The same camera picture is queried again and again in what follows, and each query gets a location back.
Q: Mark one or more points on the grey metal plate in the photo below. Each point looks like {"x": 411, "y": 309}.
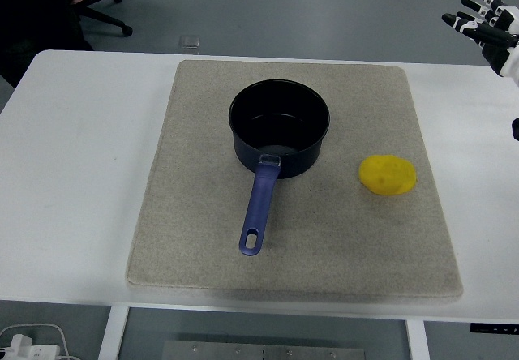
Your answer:
{"x": 263, "y": 351}

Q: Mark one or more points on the white table leg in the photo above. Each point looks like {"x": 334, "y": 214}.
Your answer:
{"x": 112, "y": 335}
{"x": 417, "y": 341}

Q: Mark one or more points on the black table control panel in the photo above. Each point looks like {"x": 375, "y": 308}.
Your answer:
{"x": 494, "y": 328}

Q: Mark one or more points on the person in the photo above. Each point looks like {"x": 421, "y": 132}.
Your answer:
{"x": 36, "y": 15}

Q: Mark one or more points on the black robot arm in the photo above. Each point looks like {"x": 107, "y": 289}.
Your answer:
{"x": 515, "y": 129}

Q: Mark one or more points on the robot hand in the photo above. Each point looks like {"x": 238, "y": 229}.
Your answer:
{"x": 507, "y": 62}

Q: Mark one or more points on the white power strip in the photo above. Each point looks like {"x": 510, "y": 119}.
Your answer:
{"x": 28, "y": 350}

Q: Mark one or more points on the silver floor socket plate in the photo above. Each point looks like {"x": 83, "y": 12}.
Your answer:
{"x": 189, "y": 41}

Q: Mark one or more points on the beige felt mat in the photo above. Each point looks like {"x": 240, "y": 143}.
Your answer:
{"x": 324, "y": 234}

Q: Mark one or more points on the black office chair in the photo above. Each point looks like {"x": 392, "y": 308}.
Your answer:
{"x": 103, "y": 9}

